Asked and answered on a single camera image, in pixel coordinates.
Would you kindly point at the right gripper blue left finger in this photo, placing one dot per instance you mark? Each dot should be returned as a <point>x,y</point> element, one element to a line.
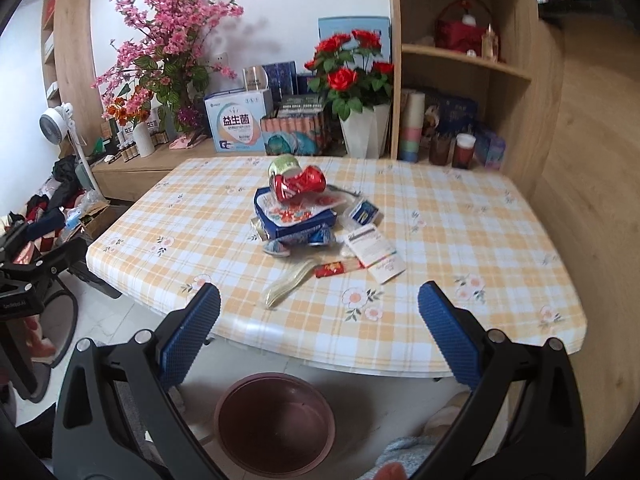
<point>184,331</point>

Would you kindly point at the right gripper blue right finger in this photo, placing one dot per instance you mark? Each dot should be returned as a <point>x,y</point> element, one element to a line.
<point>455,344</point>

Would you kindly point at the white paper leaflet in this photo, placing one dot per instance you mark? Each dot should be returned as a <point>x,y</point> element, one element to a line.
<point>376,253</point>

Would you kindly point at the clear yellowish plastic wrapper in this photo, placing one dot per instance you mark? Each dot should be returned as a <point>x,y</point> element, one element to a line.
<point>291,278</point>

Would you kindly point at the blue cardboard box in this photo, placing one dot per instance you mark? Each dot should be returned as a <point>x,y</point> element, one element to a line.
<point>327,217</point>

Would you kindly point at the small red wrapper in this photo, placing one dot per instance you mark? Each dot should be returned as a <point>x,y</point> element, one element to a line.
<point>326,270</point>

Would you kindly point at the white floral plastic tray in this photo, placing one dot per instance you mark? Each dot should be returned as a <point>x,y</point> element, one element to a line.
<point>300,208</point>

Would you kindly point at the small blue white packet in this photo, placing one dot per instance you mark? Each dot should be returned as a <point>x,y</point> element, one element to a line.
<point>361,213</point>

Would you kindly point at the blue snack bag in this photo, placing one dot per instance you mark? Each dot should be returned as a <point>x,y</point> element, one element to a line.
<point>319,236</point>

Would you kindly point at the crushed red soda can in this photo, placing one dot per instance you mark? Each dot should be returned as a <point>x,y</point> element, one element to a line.
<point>310,180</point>

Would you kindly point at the black plastic fork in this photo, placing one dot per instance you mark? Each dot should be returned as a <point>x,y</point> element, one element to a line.
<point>337,189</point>

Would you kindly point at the green paper noodle cup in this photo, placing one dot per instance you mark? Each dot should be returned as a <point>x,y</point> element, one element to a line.
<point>285,165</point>

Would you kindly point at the dark red trash bin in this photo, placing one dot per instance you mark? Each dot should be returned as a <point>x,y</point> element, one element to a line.
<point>275,425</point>

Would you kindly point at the orange plaid tablecloth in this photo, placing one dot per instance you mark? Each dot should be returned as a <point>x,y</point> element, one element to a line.
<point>470,232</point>

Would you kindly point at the low wooden cabinet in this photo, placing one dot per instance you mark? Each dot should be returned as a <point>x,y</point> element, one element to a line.
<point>145,169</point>

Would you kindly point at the white desk fan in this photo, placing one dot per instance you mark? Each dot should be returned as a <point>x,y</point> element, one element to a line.
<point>56,124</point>

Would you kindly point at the red cup white rim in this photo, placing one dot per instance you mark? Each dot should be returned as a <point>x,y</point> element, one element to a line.
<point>463,151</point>

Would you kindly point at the small purple blue box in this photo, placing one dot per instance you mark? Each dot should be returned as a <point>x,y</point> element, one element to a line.
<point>489,149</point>

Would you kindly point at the dark brown cup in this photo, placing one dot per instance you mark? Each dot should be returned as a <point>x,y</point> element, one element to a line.
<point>440,149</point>

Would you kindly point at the small white vase orange flowers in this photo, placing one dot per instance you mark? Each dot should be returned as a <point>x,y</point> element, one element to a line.
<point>131,108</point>

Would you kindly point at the white blue probiotic box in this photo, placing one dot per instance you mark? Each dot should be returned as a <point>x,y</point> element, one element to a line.
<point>234,119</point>

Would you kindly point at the white angular flower vase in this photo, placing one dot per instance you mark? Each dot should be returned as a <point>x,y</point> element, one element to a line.
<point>365,133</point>

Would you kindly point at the pink teal gift box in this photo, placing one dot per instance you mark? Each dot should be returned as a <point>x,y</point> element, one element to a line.
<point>303,134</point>

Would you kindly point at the stack of pastel cups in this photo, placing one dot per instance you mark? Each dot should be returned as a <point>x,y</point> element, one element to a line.
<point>411,124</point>

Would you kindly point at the wooden shelf unit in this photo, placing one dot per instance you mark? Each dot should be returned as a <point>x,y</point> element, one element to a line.
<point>519,96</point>

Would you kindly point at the dark blue starry box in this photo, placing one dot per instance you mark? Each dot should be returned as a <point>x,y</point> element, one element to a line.
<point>281,80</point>

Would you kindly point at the small glass bottle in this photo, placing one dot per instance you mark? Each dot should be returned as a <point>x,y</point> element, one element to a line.
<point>490,45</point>

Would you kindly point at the red rose bouquet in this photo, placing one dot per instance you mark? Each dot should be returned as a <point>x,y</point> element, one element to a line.
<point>349,74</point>

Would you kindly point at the pink cherry blossom bouquet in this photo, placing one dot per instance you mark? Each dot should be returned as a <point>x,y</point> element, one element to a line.
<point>168,56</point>

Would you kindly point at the red basket on shelf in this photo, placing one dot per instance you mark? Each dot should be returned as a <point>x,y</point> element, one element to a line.
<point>461,25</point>

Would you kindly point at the light blue flat box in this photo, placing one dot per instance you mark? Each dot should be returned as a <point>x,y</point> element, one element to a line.
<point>328,27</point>

